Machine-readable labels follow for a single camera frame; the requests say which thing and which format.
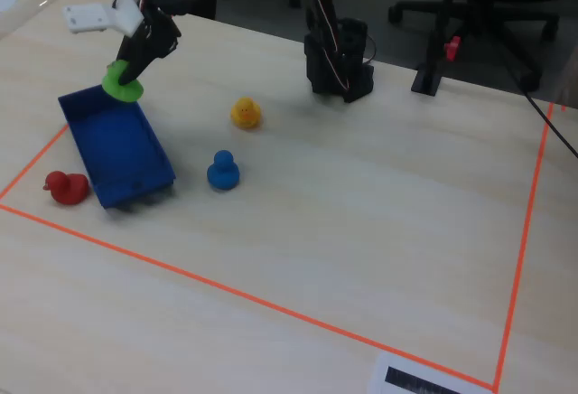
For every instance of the orange tape line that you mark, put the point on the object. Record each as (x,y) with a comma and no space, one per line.
(525,231)
(36,159)
(271,306)

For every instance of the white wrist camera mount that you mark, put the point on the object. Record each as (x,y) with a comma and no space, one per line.
(90,16)

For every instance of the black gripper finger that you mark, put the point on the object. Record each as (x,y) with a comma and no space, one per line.
(126,53)
(140,66)

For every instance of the blue plastic box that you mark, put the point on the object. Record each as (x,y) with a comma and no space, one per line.
(117,150)

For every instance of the red rubber duck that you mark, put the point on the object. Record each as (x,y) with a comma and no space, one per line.
(68,188)

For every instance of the yellow rubber duck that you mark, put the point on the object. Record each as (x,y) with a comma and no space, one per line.
(246,114)

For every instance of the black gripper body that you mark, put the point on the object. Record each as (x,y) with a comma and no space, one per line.
(145,47)

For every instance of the white paper label black bar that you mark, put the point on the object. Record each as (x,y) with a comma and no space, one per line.
(429,380)

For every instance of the clear plastic sheet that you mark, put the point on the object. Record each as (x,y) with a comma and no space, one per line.
(27,12)

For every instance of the green rubber duck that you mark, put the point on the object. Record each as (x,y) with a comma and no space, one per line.
(122,91)

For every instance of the red clamp knob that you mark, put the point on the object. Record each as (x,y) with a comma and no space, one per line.
(453,48)

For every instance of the blue rubber duck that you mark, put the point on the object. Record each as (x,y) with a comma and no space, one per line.
(223,172)

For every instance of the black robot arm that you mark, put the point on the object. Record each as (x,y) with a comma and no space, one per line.
(334,64)

